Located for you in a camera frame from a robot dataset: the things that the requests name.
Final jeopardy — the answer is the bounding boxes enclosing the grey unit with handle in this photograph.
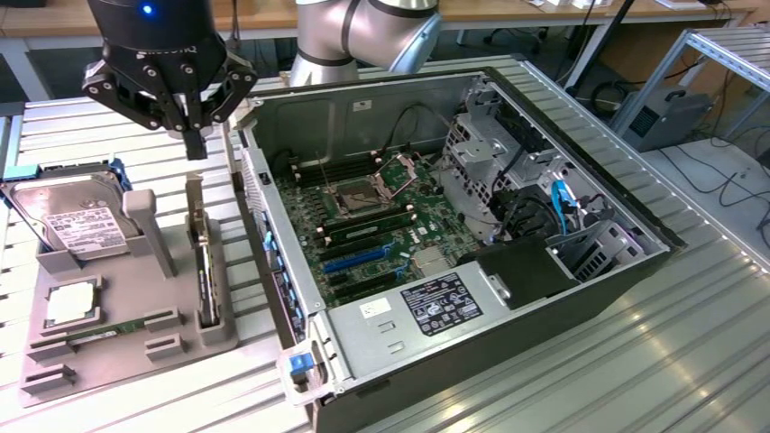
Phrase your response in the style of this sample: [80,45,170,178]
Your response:
[613,88,715,152]

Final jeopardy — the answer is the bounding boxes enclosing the black plastic air shroud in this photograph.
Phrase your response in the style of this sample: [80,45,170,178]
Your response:
[459,236,582,310]

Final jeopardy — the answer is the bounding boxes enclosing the thin metal locking lever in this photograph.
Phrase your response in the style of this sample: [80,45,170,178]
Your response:
[314,151,339,199]

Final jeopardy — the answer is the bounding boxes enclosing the long wooden desk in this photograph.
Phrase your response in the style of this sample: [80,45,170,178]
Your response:
[442,0,757,89]

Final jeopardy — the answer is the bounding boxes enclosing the grey plastic parts rack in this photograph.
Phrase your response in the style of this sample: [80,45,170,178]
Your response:
[17,189,242,407]

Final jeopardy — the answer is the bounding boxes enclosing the black power wire bundle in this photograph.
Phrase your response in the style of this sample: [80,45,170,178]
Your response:
[490,173,565,240]

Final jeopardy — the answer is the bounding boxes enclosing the black cable coil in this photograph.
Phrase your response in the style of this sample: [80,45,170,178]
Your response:
[593,80,627,114]

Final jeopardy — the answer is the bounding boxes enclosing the grey metal drive cage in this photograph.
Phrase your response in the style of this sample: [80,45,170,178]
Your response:
[442,112,543,235]

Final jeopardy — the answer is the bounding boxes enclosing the RAM stick with label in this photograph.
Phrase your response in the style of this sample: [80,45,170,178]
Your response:
[327,213,418,241]

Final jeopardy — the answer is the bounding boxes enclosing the aluminium frame slat table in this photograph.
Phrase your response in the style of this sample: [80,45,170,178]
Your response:
[610,26,770,150]

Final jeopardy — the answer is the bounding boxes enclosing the black expansion slot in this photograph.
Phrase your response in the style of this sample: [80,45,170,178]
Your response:
[332,272,403,302]
[316,237,386,265]

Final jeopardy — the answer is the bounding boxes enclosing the CPU socket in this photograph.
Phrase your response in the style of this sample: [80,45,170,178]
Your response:
[327,179,396,218]

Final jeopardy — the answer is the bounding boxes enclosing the grey perforated disk bay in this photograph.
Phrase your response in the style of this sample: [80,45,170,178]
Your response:
[546,220,649,283]

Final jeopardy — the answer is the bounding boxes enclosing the graphics card with metal bracket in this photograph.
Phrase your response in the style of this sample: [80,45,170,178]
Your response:
[183,172,223,327]

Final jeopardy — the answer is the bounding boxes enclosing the silver chipset heatsink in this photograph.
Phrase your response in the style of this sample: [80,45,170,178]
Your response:
[411,250,450,276]

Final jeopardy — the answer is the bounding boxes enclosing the open black PC case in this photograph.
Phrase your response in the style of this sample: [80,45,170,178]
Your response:
[230,66,687,433]

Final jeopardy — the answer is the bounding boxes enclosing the open metal socket cover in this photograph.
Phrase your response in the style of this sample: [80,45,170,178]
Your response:
[371,152,422,200]

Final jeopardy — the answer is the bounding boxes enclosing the green RAM stick bare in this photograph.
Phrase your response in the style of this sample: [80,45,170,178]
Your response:
[63,317,151,348]

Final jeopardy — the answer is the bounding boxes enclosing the black looped wire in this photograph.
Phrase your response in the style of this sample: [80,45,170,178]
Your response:
[382,104,447,154]

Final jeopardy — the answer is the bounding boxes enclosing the blue expansion slot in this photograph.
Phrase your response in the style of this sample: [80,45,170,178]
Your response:
[323,249,387,274]

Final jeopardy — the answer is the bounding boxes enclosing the black floor cables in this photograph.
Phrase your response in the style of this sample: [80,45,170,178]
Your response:
[654,134,770,213]

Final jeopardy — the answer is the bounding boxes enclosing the hard disk with blue carrier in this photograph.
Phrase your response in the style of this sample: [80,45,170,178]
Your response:
[0,155,132,262]

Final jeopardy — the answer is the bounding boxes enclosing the wooden desk with white legs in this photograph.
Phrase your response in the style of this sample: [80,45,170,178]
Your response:
[0,0,302,103]

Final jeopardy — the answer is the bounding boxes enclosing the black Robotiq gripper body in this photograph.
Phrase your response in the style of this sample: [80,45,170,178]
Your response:
[88,0,228,132]

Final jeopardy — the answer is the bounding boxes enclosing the blue data wire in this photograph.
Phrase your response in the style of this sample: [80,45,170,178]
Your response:
[550,179,582,238]

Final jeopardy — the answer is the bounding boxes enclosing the grey power supply unit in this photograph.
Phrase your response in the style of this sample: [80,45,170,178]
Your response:
[327,261,519,380]

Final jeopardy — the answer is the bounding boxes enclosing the silver CPU chip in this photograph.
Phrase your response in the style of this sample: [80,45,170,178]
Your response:
[44,283,102,324]

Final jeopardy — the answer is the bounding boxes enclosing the black RAM slot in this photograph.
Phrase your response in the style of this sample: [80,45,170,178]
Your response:
[312,203,414,234]
[291,152,382,175]
[295,164,386,189]

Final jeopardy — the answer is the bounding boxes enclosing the small black chair base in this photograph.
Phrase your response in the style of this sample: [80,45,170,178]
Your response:
[457,26,549,55]

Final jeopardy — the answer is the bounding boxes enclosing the green motherboard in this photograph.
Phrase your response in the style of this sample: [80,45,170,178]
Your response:
[274,151,483,308]

